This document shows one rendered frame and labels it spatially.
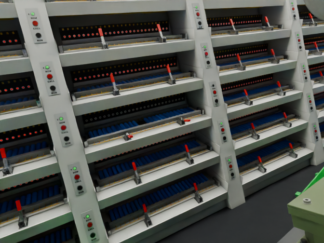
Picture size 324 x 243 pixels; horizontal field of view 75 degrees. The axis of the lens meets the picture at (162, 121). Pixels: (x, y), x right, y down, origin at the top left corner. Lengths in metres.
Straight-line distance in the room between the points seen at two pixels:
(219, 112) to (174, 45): 0.39
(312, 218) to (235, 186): 0.77
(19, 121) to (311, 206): 0.85
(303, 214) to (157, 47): 0.80
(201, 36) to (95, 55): 0.52
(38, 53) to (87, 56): 0.16
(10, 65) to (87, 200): 0.56
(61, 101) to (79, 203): 0.39
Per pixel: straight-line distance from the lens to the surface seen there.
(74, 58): 0.91
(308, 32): 1.75
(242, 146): 1.20
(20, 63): 0.91
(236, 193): 1.21
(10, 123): 0.89
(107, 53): 0.93
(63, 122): 0.86
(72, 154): 0.87
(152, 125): 0.97
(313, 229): 0.47
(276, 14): 1.67
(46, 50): 0.91
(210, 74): 1.09
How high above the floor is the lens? 0.59
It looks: 4 degrees down
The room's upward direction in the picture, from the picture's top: 13 degrees counter-clockwise
